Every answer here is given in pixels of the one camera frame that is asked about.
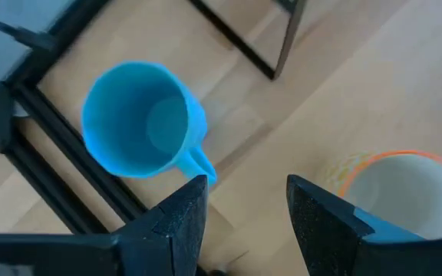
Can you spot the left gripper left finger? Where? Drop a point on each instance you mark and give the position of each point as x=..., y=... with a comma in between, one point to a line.
x=159, y=245

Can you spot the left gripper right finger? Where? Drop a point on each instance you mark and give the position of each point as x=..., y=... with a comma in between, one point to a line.
x=332, y=245

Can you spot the white mug orange rim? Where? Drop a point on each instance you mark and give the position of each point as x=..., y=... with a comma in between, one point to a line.
x=397, y=191

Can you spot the blue mug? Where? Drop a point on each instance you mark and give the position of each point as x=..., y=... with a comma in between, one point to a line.
x=129, y=115

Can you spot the wooden shelf black legs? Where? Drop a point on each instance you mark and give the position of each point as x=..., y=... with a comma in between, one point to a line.
x=288, y=38

